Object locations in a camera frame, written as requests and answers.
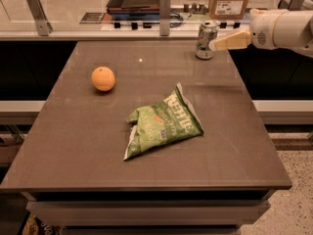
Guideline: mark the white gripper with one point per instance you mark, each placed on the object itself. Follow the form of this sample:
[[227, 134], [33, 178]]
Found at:
[[262, 28]]

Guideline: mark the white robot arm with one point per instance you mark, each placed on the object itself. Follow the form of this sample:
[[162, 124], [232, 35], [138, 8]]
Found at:
[[294, 31]]

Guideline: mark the cardboard box with label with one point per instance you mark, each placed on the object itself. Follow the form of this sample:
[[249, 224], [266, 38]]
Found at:
[[227, 9]]

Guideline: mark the green kettle chips bag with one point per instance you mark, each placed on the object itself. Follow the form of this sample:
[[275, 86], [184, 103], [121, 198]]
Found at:
[[170, 120]]

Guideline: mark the orange fruit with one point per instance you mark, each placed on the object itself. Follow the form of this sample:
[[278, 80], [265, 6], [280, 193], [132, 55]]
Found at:
[[103, 78]]

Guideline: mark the snack bag under table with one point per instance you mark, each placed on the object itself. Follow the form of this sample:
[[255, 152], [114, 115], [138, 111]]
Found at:
[[34, 226]]

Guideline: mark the middle metal glass bracket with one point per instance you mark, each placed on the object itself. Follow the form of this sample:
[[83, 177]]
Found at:
[[164, 17]]

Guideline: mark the left metal glass bracket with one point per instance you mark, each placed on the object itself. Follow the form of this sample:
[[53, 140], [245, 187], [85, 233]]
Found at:
[[42, 24]]

